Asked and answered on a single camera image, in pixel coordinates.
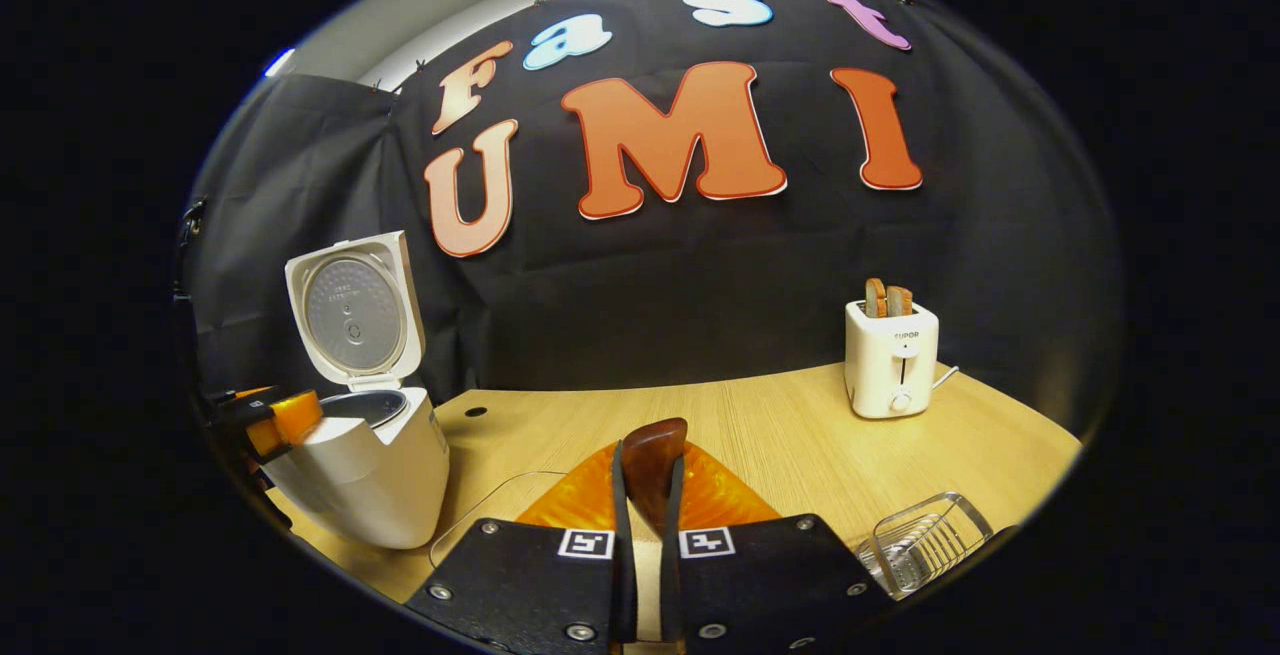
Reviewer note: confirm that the brown wooden spoon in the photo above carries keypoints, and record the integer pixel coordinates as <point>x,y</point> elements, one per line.
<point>655,455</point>

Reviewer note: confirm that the white toaster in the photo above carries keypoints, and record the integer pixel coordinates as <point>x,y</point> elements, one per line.
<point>890,375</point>

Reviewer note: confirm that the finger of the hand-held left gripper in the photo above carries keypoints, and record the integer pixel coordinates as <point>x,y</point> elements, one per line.
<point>240,405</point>
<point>295,417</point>

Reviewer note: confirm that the brown toast slice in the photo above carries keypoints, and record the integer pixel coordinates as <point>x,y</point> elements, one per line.
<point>876,298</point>
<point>899,301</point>

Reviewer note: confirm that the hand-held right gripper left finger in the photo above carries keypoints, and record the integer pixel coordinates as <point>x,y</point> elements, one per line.
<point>625,555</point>

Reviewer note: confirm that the ceiling light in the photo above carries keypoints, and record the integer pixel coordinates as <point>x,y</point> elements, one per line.
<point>279,62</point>

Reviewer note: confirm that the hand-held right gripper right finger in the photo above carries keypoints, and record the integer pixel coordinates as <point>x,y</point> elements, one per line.
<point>672,575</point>

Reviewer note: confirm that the white rice cooker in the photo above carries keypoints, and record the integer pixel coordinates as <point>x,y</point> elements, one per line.
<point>370,475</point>

